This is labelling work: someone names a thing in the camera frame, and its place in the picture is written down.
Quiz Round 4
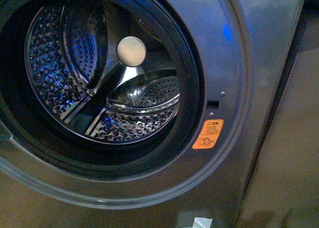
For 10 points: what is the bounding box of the dark grey washing machine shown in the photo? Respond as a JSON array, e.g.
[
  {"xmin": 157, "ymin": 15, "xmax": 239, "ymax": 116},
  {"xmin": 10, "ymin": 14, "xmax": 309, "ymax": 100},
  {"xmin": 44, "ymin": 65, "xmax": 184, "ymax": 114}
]
[{"xmin": 0, "ymin": 0, "xmax": 304, "ymax": 228}]

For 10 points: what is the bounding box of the orange warning sticker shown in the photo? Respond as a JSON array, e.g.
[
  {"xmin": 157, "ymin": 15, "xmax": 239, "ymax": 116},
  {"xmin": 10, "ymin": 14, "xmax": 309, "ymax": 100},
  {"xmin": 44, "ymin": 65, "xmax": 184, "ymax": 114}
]
[{"xmin": 192, "ymin": 119, "xmax": 224, "ymax": 150}]

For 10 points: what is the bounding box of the perforated steel drum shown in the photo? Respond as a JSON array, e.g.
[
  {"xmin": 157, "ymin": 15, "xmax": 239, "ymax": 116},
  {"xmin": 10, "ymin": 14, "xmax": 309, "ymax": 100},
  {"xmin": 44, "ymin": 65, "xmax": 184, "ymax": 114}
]
[{"xmin": 24, "ymin": 0, "xmax": 180, "ymax": 146}]

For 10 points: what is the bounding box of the white tape piece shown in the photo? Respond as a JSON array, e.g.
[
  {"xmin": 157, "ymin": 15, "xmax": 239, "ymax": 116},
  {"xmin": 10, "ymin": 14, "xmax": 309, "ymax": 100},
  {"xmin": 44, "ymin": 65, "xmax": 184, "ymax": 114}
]
[{"xmin": 192, "ymin": 217, "xmax": 213, "ymax": 228}]

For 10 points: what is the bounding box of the black rubber door gasket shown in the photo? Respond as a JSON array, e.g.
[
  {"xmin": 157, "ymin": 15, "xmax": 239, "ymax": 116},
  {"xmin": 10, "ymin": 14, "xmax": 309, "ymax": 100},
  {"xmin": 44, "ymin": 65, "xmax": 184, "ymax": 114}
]
[{"xmin": 0, "ymin": 0, "xmax": 202, "ymax": 178}]

